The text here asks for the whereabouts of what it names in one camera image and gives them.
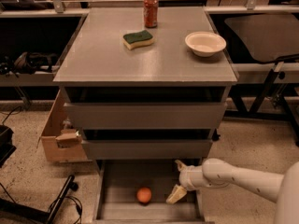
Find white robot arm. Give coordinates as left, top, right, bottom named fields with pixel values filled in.
left=166, top=158, right=299, bottom=224

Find white bowl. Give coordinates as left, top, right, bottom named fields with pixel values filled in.
left=185, top=32, right=226, bottom=57

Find green yellow sponge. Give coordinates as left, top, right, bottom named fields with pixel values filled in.
left=122, top=30, right=154, bottom=50

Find grey bottom drawer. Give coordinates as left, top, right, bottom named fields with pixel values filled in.
left=93, top=160, right=214, bottom=224

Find black stand with cables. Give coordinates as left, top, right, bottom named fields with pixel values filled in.
left=0, top=174, right=83, bottom=224

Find grey drawer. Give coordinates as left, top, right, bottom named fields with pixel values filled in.
left=93, top=160, right=214, bottom=224
left=63, top=87, right=228, bottom=131
left=82, top=129, right=212, bottom=160

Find grey middle drawer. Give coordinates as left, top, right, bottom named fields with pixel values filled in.
left=82, top=129, right=212, bottom=160

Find grey top drawer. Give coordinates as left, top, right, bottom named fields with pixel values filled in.
left=63, top=87, right=228, bottom=131

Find red soda can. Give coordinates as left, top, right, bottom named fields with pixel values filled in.
left=143, top=0, right=159, bottom=28

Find grey drawer cabinet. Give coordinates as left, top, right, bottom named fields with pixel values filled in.
left=52, top=6, right=239, bottom=224

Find orange fruit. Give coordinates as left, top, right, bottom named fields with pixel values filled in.
left=136, top=187, right=152, bottom=204

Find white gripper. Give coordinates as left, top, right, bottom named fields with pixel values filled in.
left=166, top=160, right=205, bottom=204

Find black headphones on shelf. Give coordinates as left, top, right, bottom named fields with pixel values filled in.
left=0, top=52, right=59, bottom=75

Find black box at left edge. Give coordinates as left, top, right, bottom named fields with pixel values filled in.
left=0, top=125, right=16, bottom=168

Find cardboard box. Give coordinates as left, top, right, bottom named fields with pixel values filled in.
left=40, top=92, right=88, bottom=162

